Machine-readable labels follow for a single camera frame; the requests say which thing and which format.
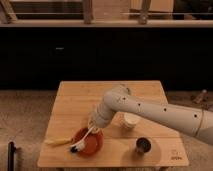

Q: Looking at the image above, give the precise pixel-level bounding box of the red bowl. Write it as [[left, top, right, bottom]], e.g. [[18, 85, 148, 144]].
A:
[[70, 127, 103, 157]]

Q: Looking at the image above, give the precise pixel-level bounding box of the long wooden shelf rail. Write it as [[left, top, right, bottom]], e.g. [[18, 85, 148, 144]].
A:
[[0, 20, 213, 28]]

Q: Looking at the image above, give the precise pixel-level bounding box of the yellow banana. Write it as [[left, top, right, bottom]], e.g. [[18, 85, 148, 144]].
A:
[[44, 138, 73, 146]]

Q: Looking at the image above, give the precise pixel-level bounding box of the white paper cup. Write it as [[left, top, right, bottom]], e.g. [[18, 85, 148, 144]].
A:
[[122, 113, 140, 129]]

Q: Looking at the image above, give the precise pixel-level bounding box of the dark metal cup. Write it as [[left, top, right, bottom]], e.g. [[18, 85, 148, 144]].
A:
[[136, 137, 151, 154]]

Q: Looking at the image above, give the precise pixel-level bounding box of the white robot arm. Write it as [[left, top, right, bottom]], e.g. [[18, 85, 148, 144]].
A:
[[91, 84, 213, 146]]

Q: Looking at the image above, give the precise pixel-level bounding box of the black cabinet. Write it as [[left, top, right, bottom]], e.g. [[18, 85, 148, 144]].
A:
[[0, 27, 213, 90]]

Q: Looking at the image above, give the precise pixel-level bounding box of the white brush with black bristles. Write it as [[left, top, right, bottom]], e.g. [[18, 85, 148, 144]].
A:
[[70, 127, 96, 155]]

